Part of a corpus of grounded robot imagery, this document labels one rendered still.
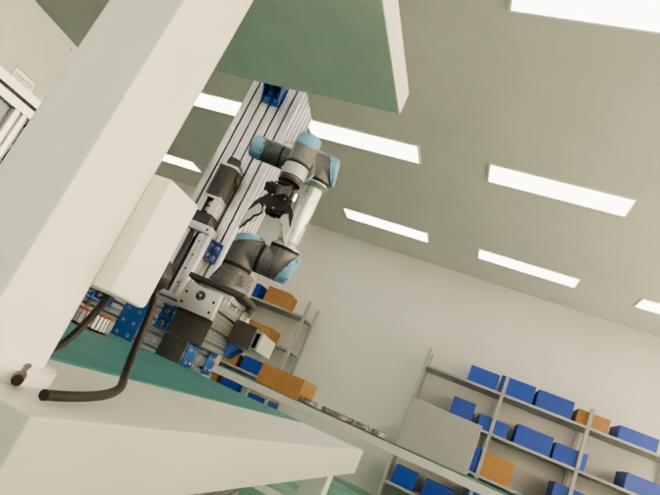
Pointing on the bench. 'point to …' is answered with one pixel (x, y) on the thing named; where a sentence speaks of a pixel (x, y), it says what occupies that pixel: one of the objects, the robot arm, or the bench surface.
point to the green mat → (149, 369)
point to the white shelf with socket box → (151, 151)
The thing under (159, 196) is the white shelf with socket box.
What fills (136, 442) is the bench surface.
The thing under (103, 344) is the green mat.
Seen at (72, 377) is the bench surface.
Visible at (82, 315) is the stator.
